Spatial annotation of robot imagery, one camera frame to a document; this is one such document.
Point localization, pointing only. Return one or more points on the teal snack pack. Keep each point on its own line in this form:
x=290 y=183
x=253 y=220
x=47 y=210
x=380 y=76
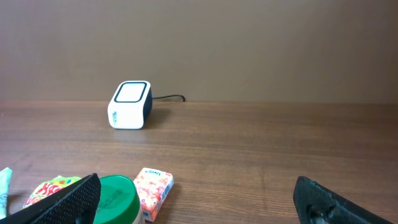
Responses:
x=5 y=179

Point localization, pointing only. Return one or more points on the green lid jar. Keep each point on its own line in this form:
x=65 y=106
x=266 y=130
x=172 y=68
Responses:
x=119 y=202

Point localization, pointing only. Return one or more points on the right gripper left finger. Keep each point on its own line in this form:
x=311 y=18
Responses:
x=76 y=203

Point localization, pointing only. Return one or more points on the Haribo gummy candy bag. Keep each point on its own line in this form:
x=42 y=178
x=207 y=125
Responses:
x=48 y=188

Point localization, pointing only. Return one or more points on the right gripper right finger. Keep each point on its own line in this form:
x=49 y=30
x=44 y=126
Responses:
x=315 y=203

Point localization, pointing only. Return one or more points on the white barcode scanner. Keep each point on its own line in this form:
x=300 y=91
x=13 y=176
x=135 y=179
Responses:
x=130 y=105

